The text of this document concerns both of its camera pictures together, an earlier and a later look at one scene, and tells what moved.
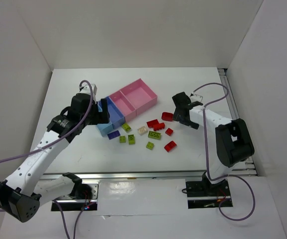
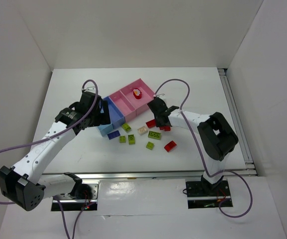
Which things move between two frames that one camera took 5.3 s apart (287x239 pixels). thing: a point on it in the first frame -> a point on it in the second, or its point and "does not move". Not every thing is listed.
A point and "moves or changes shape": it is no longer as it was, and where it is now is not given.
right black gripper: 183,115 -> 159,115
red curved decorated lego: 167,116 moves or changes shape
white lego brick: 142,130 does not move
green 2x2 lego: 122,139 does not move
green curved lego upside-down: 131,139 does not move
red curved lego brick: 170,146 does not move
